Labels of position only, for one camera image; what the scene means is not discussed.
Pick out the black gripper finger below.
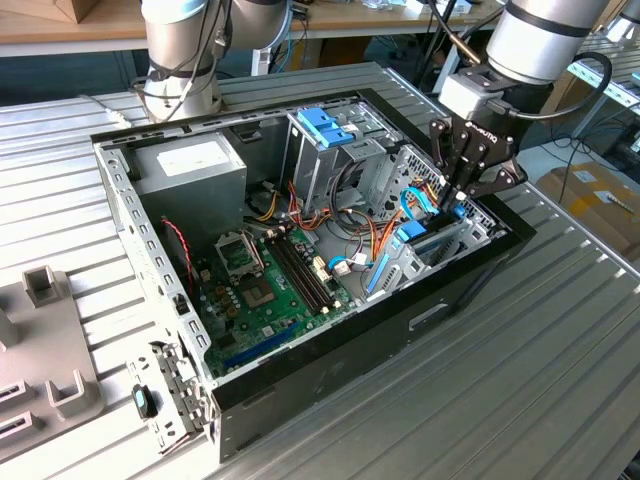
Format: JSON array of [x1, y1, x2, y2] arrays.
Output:
[[429, 119, 474, 211], [452, 148, 529, 214]]

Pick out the blue data wire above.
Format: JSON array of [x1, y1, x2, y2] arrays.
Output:
[[401, 185, 442, 221]]

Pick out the hard disk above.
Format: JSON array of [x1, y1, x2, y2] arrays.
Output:
[[367, 203, 471, 297]]

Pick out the grey metal disk bay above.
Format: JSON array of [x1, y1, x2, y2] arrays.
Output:
[[363, 144, 507, 305]]

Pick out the large brown cardboard box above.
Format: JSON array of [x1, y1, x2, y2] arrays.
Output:
[[529, 74, 609, 126]]

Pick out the black tripod stand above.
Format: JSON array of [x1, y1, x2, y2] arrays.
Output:
[[417, 0, 459, 96]]

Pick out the labelled cardboard box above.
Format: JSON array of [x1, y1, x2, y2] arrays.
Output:
[[534, 162, 640, 261]]

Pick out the blue plastic drive latch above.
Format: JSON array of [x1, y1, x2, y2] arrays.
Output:
[[297, 108, 359, 150]]

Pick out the grey metal drive cage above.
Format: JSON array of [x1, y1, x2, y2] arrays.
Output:
[[278, 110, 401, 214]]

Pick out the small black equipment box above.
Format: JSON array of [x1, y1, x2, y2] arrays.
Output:
[[607, 119, 640, 156]]

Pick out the white board connector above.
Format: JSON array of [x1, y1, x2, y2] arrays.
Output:
[[310, 255, 332, 285]]

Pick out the black RAM slot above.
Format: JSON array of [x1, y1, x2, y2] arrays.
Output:
[[263, 233, 326, 317], [275, 229, 339, 310]]

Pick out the green motherboard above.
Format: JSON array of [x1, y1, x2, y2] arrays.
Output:
[[192, 227, 359, 379]]

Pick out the open black PC case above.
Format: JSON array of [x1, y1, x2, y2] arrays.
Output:
[[89, 88, 539, 464]]

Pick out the metal socket cover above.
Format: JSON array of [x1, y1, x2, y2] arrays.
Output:
[[213, 229, 266, 281]]

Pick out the grey power supply unit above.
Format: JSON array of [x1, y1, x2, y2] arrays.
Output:
[[130, 130, 249, 251]]

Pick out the blue expansion slot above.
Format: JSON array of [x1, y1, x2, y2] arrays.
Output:
[[221, 319, 303, 370]]

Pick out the black case fan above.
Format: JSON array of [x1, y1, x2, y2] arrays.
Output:
[[158, 215, 197, 299]]

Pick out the wooden box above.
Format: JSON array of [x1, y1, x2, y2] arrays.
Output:
[[47, 0, 109, 25]]

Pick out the grey parts rack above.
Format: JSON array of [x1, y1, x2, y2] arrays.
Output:
[[0, 264, 107, 464]]

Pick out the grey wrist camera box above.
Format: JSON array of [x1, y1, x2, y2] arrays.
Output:
[[438, 73, 507, 121]]

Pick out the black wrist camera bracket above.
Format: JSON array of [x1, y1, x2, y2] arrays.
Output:
[[457, 64, 516, 94]]

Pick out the orange black wire bundle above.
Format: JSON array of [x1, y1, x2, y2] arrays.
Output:
[[287, 179, 401, 259]]

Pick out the black looped camera cable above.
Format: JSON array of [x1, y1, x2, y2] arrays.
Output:
[[487, 49, 614, 122]]

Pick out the metal slat frame table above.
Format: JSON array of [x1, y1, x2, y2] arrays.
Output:
[[549, 32, 640, 146]]

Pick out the wooden desk white frame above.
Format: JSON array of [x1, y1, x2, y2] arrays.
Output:
[[0, 0, 151, 59], [289, 0, 501, 96]]

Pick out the short blue wire white plug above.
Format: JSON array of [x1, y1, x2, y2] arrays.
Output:
[[324, 253, 375, 277]]

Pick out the thin orange yellow wires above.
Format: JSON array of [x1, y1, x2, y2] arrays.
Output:
[[247, 187, 281, 224]]

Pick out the cable with white plug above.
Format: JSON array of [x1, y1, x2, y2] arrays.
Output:
[[79, 93, 132, 126]]

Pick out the small black tool blue ring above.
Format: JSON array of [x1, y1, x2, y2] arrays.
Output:
[[130, 383, 159, 420]]

